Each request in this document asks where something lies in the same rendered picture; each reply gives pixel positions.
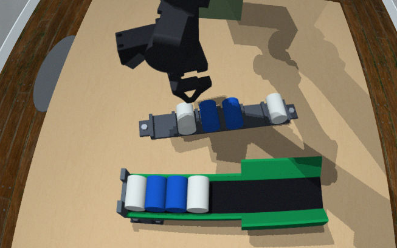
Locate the grey ribbed rack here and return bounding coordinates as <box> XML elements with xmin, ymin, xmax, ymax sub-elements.
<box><xmin>151</xmin><ymin>103</ymin><xmax>289</xmax><ymax>140</ymax></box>

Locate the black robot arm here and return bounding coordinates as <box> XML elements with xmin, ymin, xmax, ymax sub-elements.
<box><xmin>115</xmin><ymin>0</ymin><xmax>210</xmax><ymax>73</ymax></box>

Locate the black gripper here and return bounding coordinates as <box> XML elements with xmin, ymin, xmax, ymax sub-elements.
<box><xmin>167</xmin><ymin>26</ymin><xmax>212</xmax><ymax>103</ymax></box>

